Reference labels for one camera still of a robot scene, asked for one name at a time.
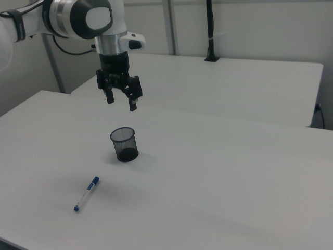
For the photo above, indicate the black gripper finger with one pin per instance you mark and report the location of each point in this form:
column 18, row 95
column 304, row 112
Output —
column 110, row 97
column 133, row 105

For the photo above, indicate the white side table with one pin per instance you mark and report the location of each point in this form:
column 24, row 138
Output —
column 221, row 86

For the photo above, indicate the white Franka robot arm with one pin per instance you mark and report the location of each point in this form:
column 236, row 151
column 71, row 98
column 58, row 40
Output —
column 65, row 18

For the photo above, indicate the blue and white marker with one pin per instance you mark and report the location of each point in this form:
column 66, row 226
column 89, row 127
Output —
column 87, row 194

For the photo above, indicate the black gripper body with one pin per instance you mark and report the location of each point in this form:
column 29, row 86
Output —
column 114, row 70

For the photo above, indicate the grey partition post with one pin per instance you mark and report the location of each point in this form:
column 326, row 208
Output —
column 171, row 26

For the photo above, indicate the black mesh pen cup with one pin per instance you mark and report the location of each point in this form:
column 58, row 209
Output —
column 127, row 155

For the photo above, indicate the black camera pole with clamp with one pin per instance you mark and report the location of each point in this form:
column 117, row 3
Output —
column 210, row 26

